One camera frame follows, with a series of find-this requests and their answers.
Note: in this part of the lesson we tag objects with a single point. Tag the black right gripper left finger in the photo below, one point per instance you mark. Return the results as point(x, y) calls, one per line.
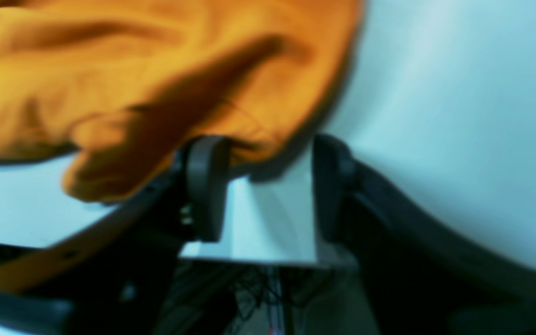
point(114, 276)

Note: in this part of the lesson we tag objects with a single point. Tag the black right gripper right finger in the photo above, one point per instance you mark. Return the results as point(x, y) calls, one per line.
point(420, 277)

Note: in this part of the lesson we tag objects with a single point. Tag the orange t-shirt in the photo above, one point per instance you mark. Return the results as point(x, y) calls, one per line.
point(125, 83)

